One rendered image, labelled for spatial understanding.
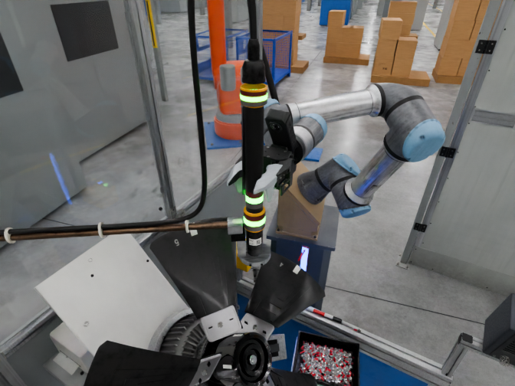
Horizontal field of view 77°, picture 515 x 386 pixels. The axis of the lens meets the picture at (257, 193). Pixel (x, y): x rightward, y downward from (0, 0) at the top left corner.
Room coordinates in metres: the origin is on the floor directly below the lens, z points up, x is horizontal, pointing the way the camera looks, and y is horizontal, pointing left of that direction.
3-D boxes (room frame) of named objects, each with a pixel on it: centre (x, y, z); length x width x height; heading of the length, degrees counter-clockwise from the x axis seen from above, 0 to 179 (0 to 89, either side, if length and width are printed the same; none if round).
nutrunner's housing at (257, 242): (0.51, 0.01, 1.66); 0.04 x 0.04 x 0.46
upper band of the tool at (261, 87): (0.51, 0.01, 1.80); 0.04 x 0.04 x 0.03
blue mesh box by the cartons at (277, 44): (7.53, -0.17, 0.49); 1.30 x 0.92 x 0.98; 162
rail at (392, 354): (0.78, -0.26, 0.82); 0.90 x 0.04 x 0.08; 60
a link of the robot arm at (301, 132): (0.68, -0.08, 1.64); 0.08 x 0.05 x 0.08; 60
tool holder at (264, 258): (0.51, 0.02, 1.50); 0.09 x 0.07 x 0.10; 95
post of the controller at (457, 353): (0.57, -0.63, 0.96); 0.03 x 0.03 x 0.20; 60
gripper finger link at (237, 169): (0.53, 0.03, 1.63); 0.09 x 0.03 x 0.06; 139
